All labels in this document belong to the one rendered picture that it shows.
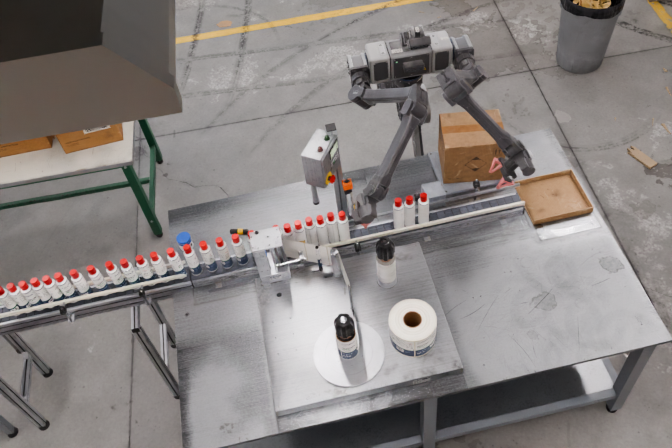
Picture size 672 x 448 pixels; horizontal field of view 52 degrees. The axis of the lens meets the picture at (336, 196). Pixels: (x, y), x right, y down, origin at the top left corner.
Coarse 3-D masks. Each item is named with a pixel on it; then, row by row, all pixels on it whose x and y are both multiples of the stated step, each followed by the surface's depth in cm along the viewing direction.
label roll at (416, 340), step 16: (400, 304) 295; (416, 304) 295; (400, 320) 291; (416, 320) 297; (432, 320) 289; (400, 336) 286; (416, 336) 285; (432, 336) 289; (400, 352) 296; (416, 352) 292
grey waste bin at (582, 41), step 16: (560, 16) 507; (576, 16) 485; (560, 32) 512; (576, 32) 496; (592, 32) 491; (608, 32) 494; (560, 48) 520; (576, 48) 506; (592, 48) 503; (560, 64) 529; (576, 64) 517; (592, 64) 517
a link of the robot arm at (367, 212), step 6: (372, 186) 283; (366, 192) 285; (366, 198) 285; (372, 198) 288; (384, 198) 288; (366, 204) 285; (372, 204) 285; (360, 210) 285; (366, 210) 283; (372, 210) 282; (360, 216) 284; (366, 216) 282; (372, 216) 283; (366, 222) 285
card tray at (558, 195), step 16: (544, 176) 354; (560, 176) 356; (528, 192) 351; (544, 192) 350; (560, 192) 349; (576, 192) 348; (528, 208) 345; (544, 208) 344; (560, 208) 343; (576, 208) 342; (592, 208) 338
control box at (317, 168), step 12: (324, 132) 301; (312, 144) 297; (324, 144) 297; (312, 156) 293; (324, 156) 293; (312, 168) 298; (324, 168) 296; (336, 168) 311; (312, 180) 304; (324, 180) 302
